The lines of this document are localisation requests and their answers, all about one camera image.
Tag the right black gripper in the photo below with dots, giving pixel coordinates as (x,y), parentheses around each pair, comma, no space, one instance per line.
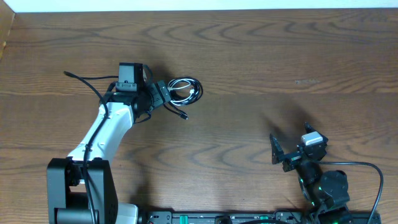
(292,160)

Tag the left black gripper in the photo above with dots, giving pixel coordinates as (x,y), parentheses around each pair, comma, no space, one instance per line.
(159,99)

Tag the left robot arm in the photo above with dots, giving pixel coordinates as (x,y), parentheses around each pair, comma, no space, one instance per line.
(80,187)

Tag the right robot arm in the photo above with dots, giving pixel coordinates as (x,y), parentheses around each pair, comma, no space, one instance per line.
(327,191)

